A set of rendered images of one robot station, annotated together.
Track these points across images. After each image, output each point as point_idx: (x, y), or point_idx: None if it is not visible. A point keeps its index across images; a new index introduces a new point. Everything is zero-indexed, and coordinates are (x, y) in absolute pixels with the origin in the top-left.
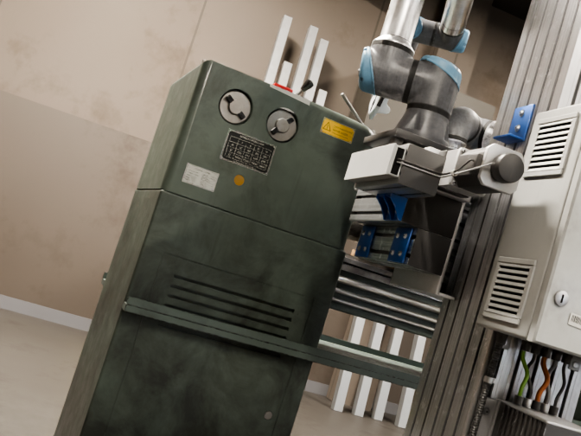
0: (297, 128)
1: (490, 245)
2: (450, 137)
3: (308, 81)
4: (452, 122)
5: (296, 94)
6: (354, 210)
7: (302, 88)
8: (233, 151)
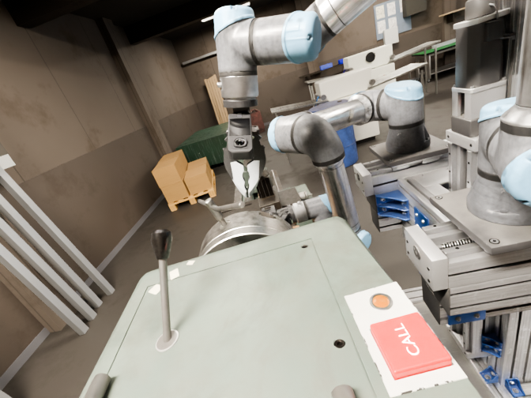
0: None
1: None
2: (344, 156)
3: (166, 237)
4: (337, 140)
5: (415, 307)
6: (461, 306)
7: (166, 257)
8: None
